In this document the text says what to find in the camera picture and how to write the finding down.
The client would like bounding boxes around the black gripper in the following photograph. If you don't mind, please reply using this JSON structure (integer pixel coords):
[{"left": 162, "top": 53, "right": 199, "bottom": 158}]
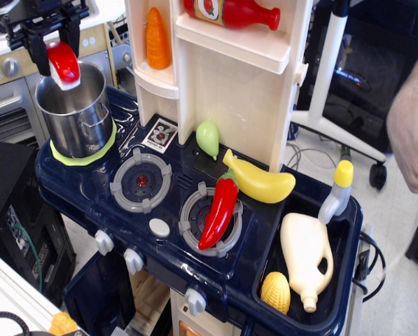
[{"left": 1, "top": 1, "right": 89, "bottom": 76}]

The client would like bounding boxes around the red and white toy sushi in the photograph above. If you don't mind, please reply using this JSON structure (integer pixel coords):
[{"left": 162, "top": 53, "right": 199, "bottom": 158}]
[{"left": 47, "top": 41, "right": 81, "bottom": 91}]

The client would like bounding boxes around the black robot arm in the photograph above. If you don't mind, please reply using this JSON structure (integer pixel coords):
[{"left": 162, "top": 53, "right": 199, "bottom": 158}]
[{"left": 1, "top": 0, "right": 89, "bottom": 76}]

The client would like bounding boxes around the stainless steel pot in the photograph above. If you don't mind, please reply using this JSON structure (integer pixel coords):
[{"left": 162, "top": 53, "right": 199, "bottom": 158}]
[{"left": 35, "top": 61, "right": 113, "bottom": 159}]

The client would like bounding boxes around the person's hand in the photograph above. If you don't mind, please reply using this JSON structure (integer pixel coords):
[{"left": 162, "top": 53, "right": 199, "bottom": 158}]
[{"left": 386, "top": 61, "right": 418, "bottom": 194}]

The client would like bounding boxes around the white wooden toy stove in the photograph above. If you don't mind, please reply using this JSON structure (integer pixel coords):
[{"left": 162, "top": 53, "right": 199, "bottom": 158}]
[{"left": 0, "top": 1, "right": 130, "bottom": 147}]

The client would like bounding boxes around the orange toy carrot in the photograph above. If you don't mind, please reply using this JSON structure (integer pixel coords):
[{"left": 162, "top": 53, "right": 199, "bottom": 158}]
[{"left": 146, "top": 7, "right": 172, "bottom": 70}]

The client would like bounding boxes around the green round mat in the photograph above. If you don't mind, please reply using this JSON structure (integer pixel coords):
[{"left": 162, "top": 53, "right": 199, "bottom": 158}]
[{"left": 49, "top": 120, "right": 118, "bottom": 167}]

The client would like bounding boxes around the grey left toy burner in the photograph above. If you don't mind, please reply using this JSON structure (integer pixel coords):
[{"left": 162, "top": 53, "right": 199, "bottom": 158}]
[{"left": 110, "top": 148, "right": 172, "bottom": 214}]

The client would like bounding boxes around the grey toy burner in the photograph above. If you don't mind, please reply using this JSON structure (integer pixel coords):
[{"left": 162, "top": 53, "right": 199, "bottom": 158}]
[
  {"left": 179, "top": 182, "right": 243, "bottom": 258},
  {"left": 110, "top": 148, "right": 172, "bottom": 214}
]

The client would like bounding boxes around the green toy pear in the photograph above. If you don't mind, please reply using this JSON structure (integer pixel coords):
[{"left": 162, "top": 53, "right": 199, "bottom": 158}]
[{"left": 196, "top": 120, "right": 219, "bottom": 160}]

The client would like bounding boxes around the red toy ketchup bottle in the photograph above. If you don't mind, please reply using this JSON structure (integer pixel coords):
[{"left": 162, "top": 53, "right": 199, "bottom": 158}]
[{"left": 183, "top": 0, "right": 281, "bottom": 31}]

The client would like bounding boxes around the black computer case left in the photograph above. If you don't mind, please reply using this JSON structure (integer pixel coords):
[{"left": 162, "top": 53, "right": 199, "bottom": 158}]
[{"left": 0, "top": 142, "right": 76, "bottom": 307}]

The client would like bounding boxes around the black computer case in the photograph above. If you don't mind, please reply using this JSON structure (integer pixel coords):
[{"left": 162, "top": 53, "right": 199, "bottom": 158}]
[
  {"left": 0, "top": 142, "right": 76, "bottom": 307},
  {"left": 297, "top": 0, "right": 418, "bottom": 154}
]

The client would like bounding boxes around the cream toy shelf tower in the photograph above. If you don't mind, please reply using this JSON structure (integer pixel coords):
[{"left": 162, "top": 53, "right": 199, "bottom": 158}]
[{"left": 125, "top": 1, "right": 312, "bottom": 172}]

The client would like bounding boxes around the white left stove knob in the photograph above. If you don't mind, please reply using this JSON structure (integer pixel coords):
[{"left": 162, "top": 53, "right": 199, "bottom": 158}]
[{"left": 95, "top": 230, "right": 114, "bottom": 256}]

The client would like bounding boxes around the round grey push button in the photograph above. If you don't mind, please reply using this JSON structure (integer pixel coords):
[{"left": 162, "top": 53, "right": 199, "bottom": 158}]
[{"left": 148, "top": 218, "right": 170, "bottom": 239}]

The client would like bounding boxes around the grey right toy burner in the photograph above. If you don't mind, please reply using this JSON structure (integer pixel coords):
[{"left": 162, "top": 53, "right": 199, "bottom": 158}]
[{"left": 179, "top": 182, "right": 243, "bottom": 258}]

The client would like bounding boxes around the red toy chili pepper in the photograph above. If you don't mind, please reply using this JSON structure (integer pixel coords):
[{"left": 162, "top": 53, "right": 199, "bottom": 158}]
[{"left": 198, "top": 169, "right": 239, "bottom": 251}]

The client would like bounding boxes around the white middle stove knob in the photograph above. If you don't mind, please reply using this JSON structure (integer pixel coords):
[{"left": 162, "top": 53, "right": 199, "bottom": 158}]
[{"left": 123, "top": 248, "right": 144, "bottom": 275}]

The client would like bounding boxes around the yellow toy banana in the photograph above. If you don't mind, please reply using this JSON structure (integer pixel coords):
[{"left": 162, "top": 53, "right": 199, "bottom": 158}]
[{"left": 223, "top": 149, "right": 295, "bottom": 204}]

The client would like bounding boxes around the navy toy kitchen counter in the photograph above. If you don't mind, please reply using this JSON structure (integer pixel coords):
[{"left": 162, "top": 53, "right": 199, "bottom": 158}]
[{"left": 36, "top": 88, "right": 362, "bottom": 335}]

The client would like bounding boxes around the white wheeled stand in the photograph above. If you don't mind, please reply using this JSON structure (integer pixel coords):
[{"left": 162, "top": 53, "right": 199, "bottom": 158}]
[{"left": 292, "top": 1, "right": 388, "bottom": 190}]

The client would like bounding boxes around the yellow object bottom left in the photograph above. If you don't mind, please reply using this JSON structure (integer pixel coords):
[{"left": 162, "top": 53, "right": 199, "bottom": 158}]
[{"left": 48, "top": 312, "right": 78, "bottom": 336}]

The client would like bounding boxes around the grey yellow toy faucet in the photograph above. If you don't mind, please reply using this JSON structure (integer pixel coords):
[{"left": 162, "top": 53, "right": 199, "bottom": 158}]
[{"left": 318, "top": 160, "right": 354, "bottom": 224}]

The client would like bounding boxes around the cream toy jug bottle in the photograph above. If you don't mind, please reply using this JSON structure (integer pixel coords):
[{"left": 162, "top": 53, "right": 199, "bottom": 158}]
[{"left": 280, "top": 213, "right": 334, "bottom": 313}]

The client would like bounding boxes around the black computer case right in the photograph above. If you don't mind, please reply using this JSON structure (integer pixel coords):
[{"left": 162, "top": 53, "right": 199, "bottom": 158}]
[{"left": 297, "top": 0, "right": 418, "bottom": 154}]

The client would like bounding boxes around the yellow toy corn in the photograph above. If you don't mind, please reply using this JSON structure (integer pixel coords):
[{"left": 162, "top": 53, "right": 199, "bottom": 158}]
[{"left": 260, "top": 272, "right": 291, "bottom": 315}]

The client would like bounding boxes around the black braided cable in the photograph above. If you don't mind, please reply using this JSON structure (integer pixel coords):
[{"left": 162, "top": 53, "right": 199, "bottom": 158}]
[{"left": 0, "top": 310, "right": 29, "bottom": 336}]

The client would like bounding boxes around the black cable at right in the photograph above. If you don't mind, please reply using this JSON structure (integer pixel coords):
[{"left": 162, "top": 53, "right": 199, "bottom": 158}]
[{"left": 351, "top": 230, "right": 386, "bottom": 303}]

